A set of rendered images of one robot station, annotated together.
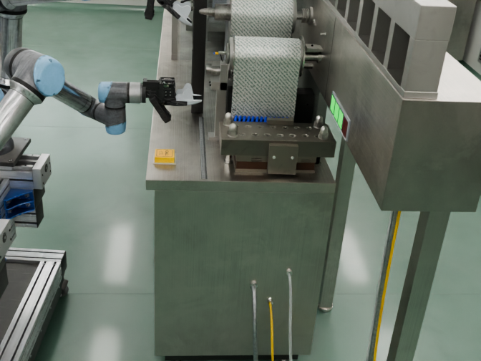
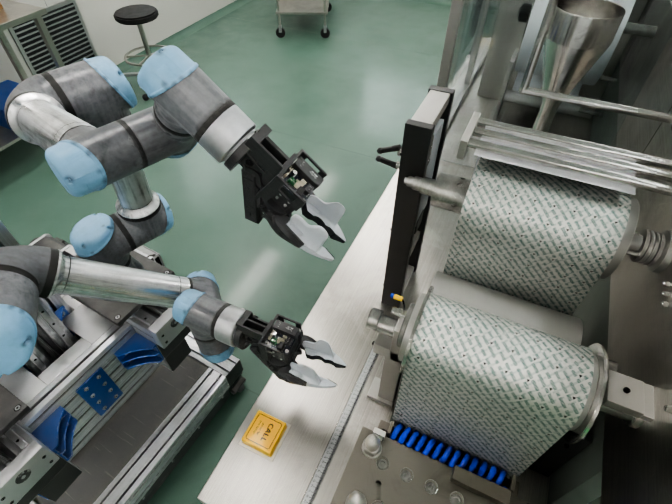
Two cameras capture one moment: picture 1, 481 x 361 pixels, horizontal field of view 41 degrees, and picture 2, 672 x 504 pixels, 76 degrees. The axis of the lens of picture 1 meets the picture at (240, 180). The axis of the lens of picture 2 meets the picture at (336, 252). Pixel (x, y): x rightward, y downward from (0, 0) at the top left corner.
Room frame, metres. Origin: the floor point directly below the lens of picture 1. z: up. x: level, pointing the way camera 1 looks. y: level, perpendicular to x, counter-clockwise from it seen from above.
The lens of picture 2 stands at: (1.88, -0.02, 1.84)
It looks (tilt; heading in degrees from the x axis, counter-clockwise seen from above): 48 degrees down; 31
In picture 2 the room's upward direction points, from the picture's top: straight up
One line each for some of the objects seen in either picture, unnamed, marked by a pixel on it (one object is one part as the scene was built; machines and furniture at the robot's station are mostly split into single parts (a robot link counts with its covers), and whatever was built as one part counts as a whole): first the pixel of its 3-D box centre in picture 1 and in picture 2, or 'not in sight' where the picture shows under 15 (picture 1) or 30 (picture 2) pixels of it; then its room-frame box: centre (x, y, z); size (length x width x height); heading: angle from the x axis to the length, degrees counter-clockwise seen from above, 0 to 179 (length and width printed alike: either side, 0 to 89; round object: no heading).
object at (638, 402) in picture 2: (313, 47); (629, 394); (2.30, -0.23, 1.28); 0.06 x 0.05 x 0.02; 96
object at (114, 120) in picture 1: (112, 117); (212, 332); (2.18, 0.48, 1.01); 0.11 x 0.08 x 0.11; 53
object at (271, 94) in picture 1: (264, 95); (464, 426); (2.22, -0.07, 1.12); 0.23 x 0.01 x 0.18; 96
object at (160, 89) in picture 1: (159, 92); (269, 339); (2.18, 0.31, 1.12); 0.12 x 0.08 x 0.09; 96
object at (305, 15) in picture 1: (302, 16); (641, 245); (2.55, -0.20, 1.33); 0.07 x 0.07 x 0.07; 6
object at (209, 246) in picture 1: (221, 146); not in sight; (3.21, 0.12, 0.43); 2.52 x 0.64 x 0.86; 6
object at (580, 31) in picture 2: not in sight; (583, 21); (3.00, 0.04, 1.50); 0.14 x 0.14 x 0.06
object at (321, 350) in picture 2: (188, 90); (324, 349); (2.22, 0.21, 1.11); 0.09 x 0.03 x 0.06; 105
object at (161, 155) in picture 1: (164, 155); (264, 432); (2.08, 0.28, 0.91); 0.07 x 0.07 x 0.02; 6
